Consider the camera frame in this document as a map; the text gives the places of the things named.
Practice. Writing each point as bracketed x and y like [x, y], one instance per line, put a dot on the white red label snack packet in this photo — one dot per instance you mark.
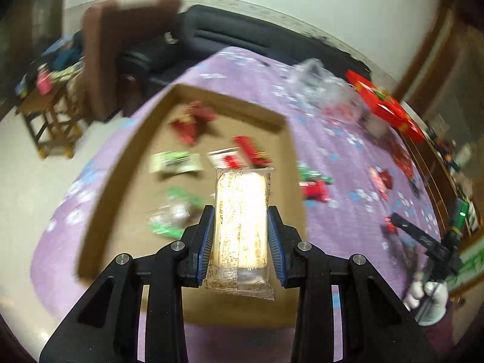
[226, 158]

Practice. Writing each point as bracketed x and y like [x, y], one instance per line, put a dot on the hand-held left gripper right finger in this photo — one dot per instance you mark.
[274, 245]

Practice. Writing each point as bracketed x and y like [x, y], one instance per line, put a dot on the clear green snack packet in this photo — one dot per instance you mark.
[174, 211]

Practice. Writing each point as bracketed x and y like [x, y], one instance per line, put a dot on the green and white snack packet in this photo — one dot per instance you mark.
[174, 160]

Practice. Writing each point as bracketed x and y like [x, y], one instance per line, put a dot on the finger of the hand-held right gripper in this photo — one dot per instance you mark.
[416, 232]

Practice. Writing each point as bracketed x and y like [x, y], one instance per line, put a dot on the pink snack packet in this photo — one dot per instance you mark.
[380, 179]

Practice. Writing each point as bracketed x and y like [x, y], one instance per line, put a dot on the pile of clothes and items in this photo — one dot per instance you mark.
[56, 62]

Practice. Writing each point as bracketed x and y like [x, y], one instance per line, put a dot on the dark red snack packet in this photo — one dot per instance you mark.
[191, 123]

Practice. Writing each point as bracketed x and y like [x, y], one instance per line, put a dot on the purple floral tablecloth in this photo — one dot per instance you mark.
[340, 242]

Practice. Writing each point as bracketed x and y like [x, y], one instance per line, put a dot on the wooden side table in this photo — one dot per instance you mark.
[53, 121]

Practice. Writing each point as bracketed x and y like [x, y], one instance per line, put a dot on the red and yellow snack packet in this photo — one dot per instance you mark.
[247, 149]

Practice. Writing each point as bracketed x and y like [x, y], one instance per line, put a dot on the red cellophane wrapper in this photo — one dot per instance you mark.
[406, 162]

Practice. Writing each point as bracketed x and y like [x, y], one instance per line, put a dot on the clear plastic bag red print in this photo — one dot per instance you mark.
[325, 87]

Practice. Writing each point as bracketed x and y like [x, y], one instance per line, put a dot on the person's right forearm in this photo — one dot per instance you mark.
[438, 342]

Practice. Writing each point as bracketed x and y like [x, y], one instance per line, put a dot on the long red flat box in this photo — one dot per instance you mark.
[385, 106]

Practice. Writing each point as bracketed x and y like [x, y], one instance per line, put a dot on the beige snack packet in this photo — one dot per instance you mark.
[240, 215]

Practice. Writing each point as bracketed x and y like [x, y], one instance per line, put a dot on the cardboard box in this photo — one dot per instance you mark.
[234, 121]

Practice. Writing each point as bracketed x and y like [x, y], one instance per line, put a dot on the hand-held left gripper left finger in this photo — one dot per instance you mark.
[204, 244]

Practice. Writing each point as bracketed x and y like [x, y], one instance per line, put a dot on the small red candy packet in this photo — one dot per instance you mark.
[389, 227]
[315, 192]

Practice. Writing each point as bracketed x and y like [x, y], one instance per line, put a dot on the person's right hand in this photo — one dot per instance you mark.
[433, 302]

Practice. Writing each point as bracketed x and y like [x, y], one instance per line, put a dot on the brown armchair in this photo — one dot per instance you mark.
[109, 45]

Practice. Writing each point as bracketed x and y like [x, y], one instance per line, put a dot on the black sofa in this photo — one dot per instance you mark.
[242, 34]

